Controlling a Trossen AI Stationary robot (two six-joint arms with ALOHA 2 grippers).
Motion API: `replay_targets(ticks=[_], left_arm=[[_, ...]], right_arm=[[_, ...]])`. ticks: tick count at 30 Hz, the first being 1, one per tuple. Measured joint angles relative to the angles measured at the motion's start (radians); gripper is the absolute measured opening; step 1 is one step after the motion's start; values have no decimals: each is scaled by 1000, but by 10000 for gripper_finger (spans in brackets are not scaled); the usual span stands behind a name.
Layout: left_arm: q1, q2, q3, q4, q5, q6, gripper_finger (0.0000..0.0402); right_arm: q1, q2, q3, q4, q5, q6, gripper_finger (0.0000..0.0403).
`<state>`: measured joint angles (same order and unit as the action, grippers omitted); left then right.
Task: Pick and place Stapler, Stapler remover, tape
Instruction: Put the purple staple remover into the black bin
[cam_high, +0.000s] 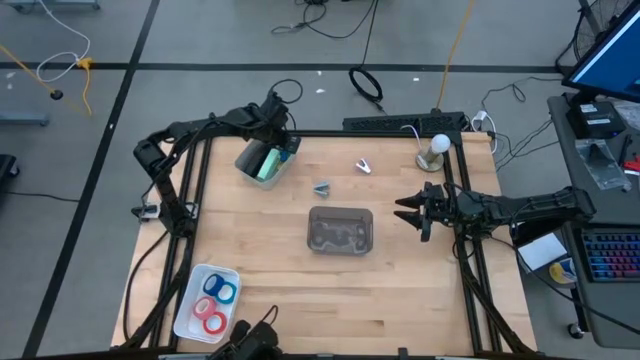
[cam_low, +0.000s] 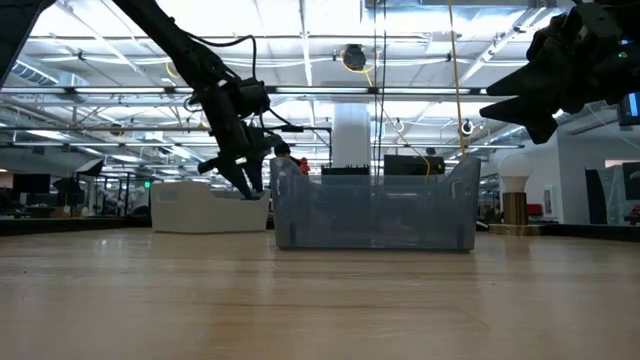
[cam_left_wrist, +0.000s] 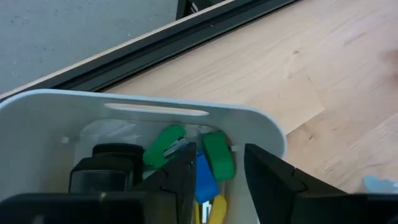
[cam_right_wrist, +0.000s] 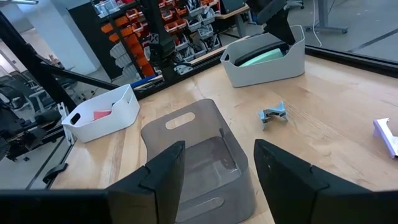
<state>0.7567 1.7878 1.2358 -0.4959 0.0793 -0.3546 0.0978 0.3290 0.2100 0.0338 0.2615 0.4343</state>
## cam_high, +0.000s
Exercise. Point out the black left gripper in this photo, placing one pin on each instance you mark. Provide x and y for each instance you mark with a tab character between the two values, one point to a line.
277	120

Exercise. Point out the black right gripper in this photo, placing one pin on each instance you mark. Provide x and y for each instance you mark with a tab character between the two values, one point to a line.
440	210

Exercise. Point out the light blue tape roll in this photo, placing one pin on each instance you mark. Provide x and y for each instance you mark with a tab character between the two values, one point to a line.
235	293

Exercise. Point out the dark blue tape roll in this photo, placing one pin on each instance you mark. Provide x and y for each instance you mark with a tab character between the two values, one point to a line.
204	285

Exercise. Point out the red tape roll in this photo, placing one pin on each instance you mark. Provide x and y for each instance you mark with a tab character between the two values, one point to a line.
215	332

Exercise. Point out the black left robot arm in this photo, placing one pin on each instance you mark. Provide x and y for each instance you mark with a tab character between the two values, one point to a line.
210	122

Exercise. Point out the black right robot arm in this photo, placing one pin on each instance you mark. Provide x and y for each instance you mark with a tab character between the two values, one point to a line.
540	205

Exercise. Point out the mint green stapler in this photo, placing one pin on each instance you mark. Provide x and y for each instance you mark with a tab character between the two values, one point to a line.
269	165

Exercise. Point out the black stapler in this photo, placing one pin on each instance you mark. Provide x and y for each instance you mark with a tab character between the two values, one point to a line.
255	160

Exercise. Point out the grey-blue stapler remover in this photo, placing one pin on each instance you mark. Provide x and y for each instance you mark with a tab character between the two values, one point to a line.
321	189

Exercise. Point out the white stapler remover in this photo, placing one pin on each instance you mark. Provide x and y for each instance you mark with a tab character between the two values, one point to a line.
363	166

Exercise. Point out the light grey plastic bin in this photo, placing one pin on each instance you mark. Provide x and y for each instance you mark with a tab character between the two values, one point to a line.
267	184

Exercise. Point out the smoky transparent grey bin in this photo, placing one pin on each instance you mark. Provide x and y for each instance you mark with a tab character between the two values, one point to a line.
340	212

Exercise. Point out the white globe bulb lamp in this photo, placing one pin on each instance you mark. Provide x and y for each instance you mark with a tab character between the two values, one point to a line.
440	143

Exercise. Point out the white power adapter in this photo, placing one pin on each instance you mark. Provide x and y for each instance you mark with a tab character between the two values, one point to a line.
480	117

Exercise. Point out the white paper box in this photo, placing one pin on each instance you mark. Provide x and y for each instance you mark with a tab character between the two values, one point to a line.
542	251

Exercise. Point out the yellow blue round pad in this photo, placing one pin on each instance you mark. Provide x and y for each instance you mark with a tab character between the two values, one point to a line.
560	272

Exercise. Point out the grey side desk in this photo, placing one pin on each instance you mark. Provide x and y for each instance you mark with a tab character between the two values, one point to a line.
562	150

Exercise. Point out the clear plastic bag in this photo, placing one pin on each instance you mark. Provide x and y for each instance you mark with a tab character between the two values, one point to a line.
600	165

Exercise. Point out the black caster wheel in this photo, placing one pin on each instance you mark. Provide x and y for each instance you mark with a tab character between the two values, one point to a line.
575	331

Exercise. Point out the black mini computer box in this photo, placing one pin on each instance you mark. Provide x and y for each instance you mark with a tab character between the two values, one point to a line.
595	120

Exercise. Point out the backlit keyboard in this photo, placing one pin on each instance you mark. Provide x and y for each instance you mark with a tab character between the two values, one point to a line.
615	257

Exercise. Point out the white plastic bin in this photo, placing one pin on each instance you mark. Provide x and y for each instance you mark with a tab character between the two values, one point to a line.
187	330

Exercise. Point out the red tool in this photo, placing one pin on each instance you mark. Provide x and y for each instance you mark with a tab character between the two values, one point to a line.
634	165

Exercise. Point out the black round floor plug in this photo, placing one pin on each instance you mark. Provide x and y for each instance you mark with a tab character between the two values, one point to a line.
56	94

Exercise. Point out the computer monitor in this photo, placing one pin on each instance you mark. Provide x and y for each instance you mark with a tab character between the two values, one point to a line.
610	60

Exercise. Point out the grey cart base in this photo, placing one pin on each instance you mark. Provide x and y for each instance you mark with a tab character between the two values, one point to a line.
50	4
22	118

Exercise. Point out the black floor equipment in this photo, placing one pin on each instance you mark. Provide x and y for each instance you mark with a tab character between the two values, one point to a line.
6	167

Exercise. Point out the black aluminium table frame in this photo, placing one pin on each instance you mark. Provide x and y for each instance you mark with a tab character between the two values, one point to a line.
470	305

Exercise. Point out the silver metal bracket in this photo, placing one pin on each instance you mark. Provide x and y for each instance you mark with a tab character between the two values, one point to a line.
147	212

